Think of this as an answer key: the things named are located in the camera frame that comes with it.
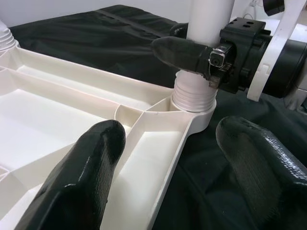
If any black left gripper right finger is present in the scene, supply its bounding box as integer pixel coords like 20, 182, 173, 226
215, 116, 307, 230

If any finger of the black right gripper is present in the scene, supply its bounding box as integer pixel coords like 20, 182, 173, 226
169, 23, 190, 39
152, 36, 238, 88

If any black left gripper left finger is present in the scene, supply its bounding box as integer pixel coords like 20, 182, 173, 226
14, 119, 127, 230

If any white plastic children table top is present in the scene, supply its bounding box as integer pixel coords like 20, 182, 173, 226
0, 44, 218, 230

